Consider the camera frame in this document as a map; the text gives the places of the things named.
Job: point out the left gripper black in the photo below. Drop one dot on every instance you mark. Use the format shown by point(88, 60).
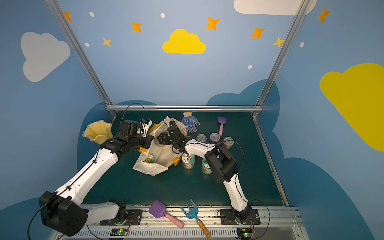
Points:
point(148, 141)

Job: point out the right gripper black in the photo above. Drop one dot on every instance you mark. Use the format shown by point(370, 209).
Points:
point(163, 139)

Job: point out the white canvas bag yellow handles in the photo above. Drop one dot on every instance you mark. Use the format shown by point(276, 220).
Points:
point(165, 155)

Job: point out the carrot label seed can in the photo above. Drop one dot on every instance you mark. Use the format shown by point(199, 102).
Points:
point(188, 161)

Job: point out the seed jar purple seeds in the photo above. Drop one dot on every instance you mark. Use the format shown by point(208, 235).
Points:
point(201, 138)

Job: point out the seed jar pink seeds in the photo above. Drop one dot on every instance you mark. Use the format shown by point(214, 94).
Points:
point(214, 138)

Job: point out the seed jar clear lid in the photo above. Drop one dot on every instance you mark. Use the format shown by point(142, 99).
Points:
point(228, 142)

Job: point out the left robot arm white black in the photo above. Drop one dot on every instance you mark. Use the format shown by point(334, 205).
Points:
point(63, 210)

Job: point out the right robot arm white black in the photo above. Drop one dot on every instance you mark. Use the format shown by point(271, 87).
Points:
point(222, 164)

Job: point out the blue white work glove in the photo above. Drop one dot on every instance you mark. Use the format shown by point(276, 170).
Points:
point(190, 122)

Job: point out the yellow ruffled vase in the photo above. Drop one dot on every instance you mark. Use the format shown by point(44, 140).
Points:
point(98, 132)

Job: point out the left circuit board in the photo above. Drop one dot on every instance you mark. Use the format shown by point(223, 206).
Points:
point(119, 232)

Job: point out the circuit board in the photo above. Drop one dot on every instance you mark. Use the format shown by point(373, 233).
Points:
point(119, 232)
point(244, 234)

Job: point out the right circuit board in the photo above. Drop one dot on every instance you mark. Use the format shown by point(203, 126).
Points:
point(244, 234)

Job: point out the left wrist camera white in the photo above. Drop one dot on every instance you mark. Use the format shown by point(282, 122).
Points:
point(146, 124)

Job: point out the aluminium back rail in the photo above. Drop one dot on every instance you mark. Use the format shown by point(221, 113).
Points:
point(136, 107)

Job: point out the small purple shovel pink handle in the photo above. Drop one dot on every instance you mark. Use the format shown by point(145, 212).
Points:
point(222, 121)

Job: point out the large purple shovel pink handle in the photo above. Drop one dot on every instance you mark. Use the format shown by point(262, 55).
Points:
point(158, 210)

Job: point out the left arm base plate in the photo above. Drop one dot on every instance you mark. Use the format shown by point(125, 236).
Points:
point(132, 217)

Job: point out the teal garden fork wooden handle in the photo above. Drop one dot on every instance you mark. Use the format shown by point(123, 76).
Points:
point(193, 214)

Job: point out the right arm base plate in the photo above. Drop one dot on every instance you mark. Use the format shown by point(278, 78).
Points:
point(228, 217)

